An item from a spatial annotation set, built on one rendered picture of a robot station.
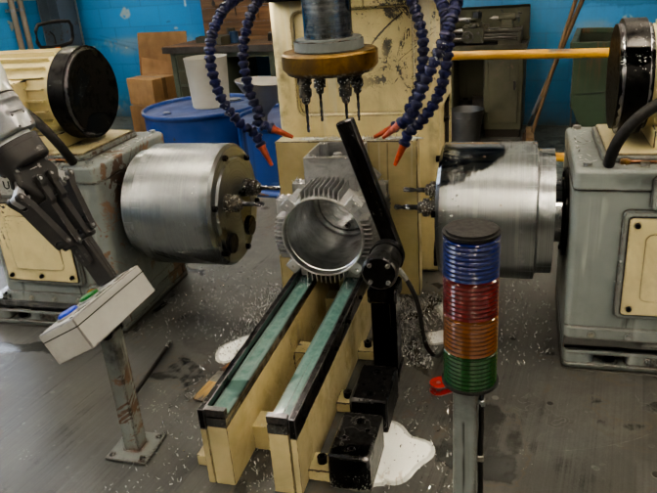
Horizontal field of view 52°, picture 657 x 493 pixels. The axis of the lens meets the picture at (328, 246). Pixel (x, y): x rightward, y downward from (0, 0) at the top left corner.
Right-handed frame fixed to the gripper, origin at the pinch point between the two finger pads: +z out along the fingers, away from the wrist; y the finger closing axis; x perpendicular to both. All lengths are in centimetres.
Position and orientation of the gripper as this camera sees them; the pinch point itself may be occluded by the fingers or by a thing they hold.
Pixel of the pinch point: (94, 260)
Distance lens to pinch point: 105.9
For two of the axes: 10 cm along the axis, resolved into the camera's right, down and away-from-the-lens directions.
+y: 2.6, -3.9, 8.8
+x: -8.2, 3.9, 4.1
